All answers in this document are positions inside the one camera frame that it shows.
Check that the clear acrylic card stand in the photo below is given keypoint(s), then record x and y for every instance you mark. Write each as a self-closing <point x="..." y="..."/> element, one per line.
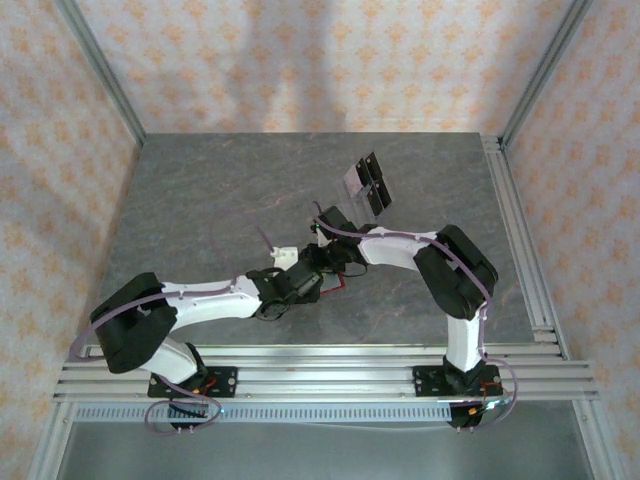
<point x="357" y="207"/>

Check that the red leather card holder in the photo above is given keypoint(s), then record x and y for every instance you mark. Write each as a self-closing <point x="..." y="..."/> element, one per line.
<point x="341" y="285"/>

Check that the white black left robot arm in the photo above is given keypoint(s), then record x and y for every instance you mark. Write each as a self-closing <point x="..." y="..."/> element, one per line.
<point x="215" y="302"/>

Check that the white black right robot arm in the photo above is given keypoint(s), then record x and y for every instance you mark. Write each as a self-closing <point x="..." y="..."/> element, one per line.
<point x="395" y="250"/>

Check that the purple credit card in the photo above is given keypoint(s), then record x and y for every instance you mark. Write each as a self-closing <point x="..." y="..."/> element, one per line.
<point x="354" y="178"/>

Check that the grey metal base panel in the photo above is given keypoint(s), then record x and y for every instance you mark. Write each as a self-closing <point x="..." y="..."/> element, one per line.
<point x="325" y="452"/>

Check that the aluminium mounting rail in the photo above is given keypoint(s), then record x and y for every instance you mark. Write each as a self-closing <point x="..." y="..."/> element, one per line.
<point x="325" y="370"/>

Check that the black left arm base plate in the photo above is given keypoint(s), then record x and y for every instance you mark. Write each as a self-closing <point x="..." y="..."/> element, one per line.
<point x="225" y="382"/>

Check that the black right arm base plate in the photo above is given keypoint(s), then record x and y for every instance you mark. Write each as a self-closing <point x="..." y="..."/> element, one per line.
<point x="425" y="382"/>

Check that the aluminium side rail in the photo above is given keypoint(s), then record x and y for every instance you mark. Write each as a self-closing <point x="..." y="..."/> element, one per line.
<point x="520" y="250"/>

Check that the black controller bracket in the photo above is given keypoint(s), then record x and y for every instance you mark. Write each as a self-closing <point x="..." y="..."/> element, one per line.
<point x="470" y="417"/>

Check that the aluminium frame post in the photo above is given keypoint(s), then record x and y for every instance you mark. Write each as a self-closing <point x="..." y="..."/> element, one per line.
<point x="100" y="70"/>
<point x="545" y="70"/>

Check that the aluminium frame leg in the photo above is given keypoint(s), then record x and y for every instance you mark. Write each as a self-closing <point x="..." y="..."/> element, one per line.
<point x="595" y="445"/>
<point x="50" y="445"/>

